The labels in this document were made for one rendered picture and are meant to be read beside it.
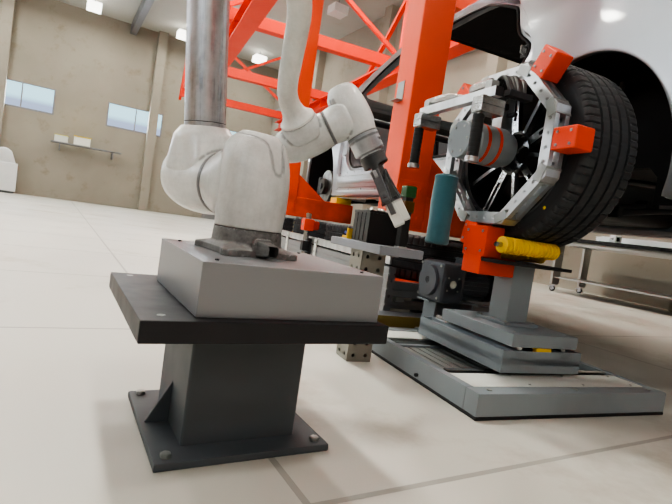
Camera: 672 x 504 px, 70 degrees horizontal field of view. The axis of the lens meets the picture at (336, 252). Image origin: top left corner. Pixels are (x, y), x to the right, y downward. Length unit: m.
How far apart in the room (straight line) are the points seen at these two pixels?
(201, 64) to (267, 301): 0.61
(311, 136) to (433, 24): 1.16
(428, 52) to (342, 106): 1.01
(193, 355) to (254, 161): 0.42
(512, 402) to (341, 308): 0.74
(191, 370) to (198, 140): 0.53
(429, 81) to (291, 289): 1.55
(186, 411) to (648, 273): 7.66
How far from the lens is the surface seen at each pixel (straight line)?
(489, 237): 1.77
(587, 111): 1.71
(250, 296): 0.91
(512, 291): 1.88
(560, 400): 1.72
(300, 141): 1.37
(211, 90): 1.25
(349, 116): 1.38
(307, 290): 0.95
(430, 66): 2.33
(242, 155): 1.06
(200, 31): 1.27
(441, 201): 1.82
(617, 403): 1.92
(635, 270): 8.36
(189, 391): 1.04
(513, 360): 1.75
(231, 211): 1.06
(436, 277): 2.10
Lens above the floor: 0.50
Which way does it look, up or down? 3 degrees down
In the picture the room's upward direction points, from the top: 8 degrees clockwise
